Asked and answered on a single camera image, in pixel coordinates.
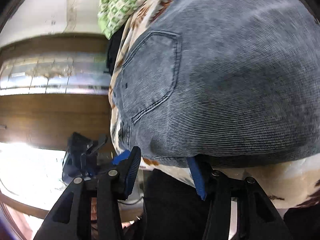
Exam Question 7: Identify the grey denim pants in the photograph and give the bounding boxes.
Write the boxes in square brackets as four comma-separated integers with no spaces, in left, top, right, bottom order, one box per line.
[111,0,319,167]

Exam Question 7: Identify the beige leaf-pattern blanket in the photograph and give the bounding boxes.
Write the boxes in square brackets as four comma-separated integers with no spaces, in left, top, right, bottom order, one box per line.
[108,0,320,209]

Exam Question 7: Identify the wooden wardrobe with mirror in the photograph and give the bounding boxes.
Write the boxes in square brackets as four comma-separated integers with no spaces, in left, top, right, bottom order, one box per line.
[0,33,116,221]

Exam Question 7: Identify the black folded garment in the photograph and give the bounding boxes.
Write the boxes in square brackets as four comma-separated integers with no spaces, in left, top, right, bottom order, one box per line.
[105,25,125,75]

